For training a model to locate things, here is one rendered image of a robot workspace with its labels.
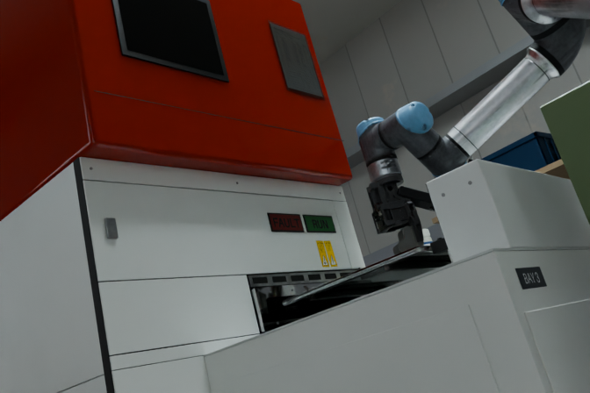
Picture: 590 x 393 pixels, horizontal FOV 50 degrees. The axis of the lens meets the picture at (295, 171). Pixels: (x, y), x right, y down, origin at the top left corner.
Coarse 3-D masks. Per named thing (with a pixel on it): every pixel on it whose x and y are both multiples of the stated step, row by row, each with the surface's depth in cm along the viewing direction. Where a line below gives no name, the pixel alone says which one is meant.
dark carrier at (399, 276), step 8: (416, 256) 123; (424, 256) 125; (432, 256) 128; (440, 256) 131; (448, 256) 134; (376, 272) 129; (384, 272) 131; (392, 272) 135; (400, 272) 138; (408, 272) 141; (416, 272) 144; (424, 272) 147; (352, 280) 131; (360, 280) 133; (368, 280) 136; (376, 280) 139; (384, 280) 143; (392, 280) 146; (400, 280) 150; (336, 288) 135; (344, 288) 138; (352, 288) 142; (360, 288) 145; (368, 288) 148
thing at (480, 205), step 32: (480, 160) 95; (448, 192) 97; (480, 192) 93; (512, 192) 99; (544, 192) 110; (448, 224) 96; (480, 224) 93; (512, 224) 93; (544, 224) 103; (576, 224) 115
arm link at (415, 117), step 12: (408, 108) 141; (420, 108) 142; (384, 120) 148; (396, 120) 143; (408, 120) 141; (420, 120) 140; (432, 120) 143; (384, 132) 146; (396, 132) 144; (408, 132) 142; (420, 132) 142; (432, 132) 144; (396, 144) 146; (408, 144) 144; (420, 144) 144; (432, 144) 144; (420, 156) 146
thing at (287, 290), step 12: (264, 288) 139; (276, 288) 142; (288, 288) 145; (300, 288) 148; (312, 288) 151; (252, 300) 137; (264, 300) 138; (264, 312) 136; (264, 324) 135; (276, 324) 137
